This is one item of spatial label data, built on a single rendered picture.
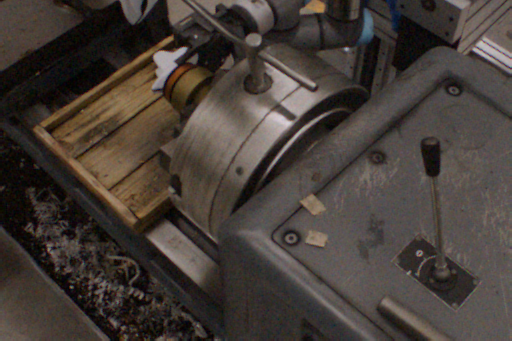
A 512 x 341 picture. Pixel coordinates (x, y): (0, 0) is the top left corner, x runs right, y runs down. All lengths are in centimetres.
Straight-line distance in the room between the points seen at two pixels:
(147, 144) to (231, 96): 42
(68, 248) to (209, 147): 73
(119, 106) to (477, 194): 79
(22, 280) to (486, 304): 171
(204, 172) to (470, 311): 40
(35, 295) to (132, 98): 98
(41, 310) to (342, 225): 153
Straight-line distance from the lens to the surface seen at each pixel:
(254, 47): 90
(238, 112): 95
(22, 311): 225
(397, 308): 75
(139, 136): 137
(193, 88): 112
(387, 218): 83
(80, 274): 159
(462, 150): 91
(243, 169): 93
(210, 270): 122
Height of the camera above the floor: 195
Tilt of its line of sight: 56 degrees down
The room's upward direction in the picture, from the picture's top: 8 degrees clockwise
